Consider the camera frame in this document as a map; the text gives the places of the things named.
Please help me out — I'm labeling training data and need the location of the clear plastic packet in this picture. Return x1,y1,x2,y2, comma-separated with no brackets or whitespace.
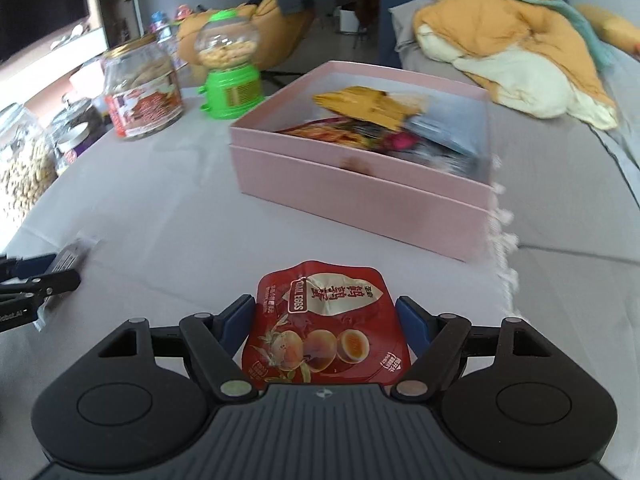
35,236,98,332

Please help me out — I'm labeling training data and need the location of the glass jar of peanuts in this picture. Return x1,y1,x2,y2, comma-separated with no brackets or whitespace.
0,102,58,226

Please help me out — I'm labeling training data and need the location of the yellow pillow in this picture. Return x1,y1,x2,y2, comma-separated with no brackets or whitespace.
575,4,640,53

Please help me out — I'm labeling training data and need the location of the yellow and cream quilt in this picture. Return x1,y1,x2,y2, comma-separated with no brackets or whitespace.
412,0,618,128

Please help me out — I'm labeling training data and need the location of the grey sofa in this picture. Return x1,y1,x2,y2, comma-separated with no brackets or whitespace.
390,0,640,480

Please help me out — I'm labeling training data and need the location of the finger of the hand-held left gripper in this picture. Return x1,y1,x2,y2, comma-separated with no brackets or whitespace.
0,270,82,297
0,254,57,281

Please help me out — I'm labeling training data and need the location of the glass jar with dark lid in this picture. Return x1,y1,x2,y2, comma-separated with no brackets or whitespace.
47,97,108,176

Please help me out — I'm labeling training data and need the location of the black television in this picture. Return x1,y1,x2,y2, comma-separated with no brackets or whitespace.
0,0,93,63

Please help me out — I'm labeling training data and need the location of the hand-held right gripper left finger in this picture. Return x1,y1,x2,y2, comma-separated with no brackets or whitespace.
90,294,255,402

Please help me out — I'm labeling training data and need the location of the glass jar with red label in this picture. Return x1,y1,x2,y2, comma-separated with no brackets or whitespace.
100,34,185,141

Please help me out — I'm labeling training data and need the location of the plastic bottle with colourful cap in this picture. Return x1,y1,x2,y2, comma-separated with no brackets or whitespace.
150,10,176,56

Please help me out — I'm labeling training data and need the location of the yellow snack packet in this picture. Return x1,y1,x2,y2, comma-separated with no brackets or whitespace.
312,86,431,128

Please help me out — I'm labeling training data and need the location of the green candy dispenser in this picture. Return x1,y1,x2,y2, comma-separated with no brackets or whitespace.
194,9,263,121

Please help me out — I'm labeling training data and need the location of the red and orange snack packet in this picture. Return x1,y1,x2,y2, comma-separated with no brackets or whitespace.
275,116,401,153

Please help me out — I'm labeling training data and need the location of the teal scarf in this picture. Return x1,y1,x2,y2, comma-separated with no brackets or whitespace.
492,0,613,68

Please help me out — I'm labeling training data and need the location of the grey blue snack packet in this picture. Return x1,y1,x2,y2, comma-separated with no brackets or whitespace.
405,95,488,181

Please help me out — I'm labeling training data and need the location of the pink cardboard box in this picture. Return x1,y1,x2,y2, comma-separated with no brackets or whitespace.
229,60,496,263

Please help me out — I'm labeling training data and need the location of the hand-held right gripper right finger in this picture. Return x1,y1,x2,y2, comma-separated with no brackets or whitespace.
392,296,556,402

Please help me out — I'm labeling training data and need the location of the red egg snack packet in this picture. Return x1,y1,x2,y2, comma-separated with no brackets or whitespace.
241,260,412,387

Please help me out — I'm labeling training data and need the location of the yellow armchair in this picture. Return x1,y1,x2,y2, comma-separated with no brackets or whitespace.
175,0,316,68

